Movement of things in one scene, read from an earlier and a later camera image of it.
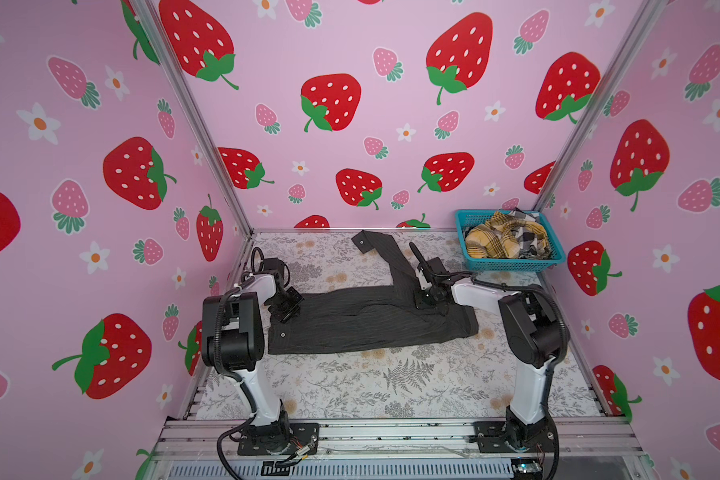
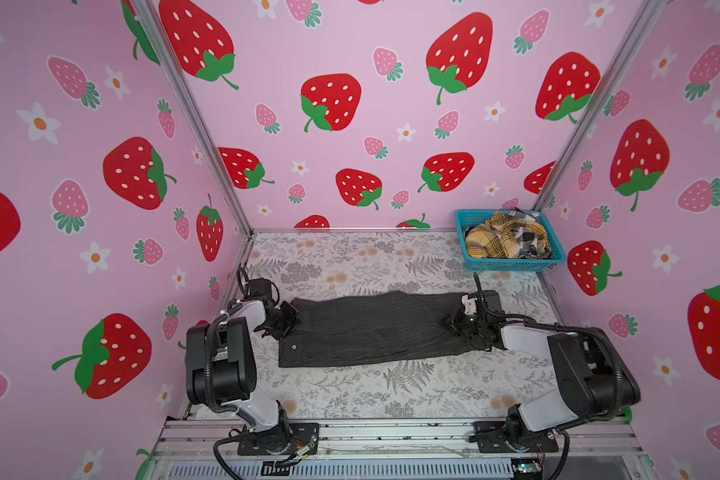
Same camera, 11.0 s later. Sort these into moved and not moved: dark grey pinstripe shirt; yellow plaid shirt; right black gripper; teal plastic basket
Moved: dark grey pinstripe shirt; right black gripper
Not moved: teal plastic basket; yellow plaid shirt
